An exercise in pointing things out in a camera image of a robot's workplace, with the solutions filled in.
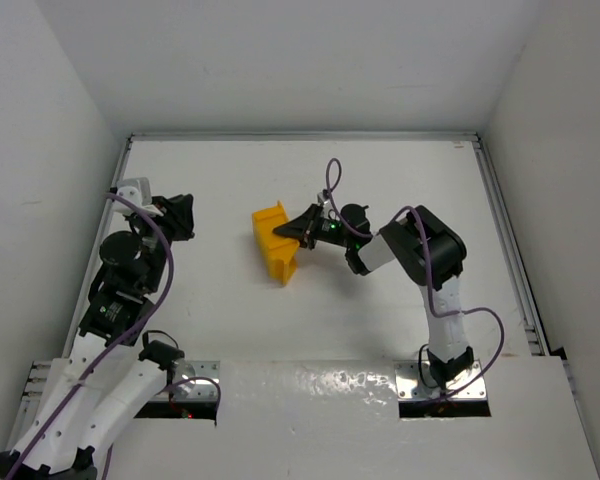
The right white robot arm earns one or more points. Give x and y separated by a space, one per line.
430 253

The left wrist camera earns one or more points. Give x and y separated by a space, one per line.
136 191

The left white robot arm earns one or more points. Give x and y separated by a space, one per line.
112 370

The metal base plate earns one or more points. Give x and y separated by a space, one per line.
195 380
415 383

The yellow plastic bin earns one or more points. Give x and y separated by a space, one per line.
278 252

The white front cover board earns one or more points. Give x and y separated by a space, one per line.
340 420

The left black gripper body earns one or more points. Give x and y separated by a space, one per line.
169 217

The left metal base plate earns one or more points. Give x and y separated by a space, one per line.
195 380

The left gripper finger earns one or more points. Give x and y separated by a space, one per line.
180 206
182 231

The aluminium table frame rail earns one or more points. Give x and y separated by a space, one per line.
222 301

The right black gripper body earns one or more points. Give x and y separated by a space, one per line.
309 229

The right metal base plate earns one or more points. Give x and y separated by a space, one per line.
415 383

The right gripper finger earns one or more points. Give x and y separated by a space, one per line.
311 214
297 229

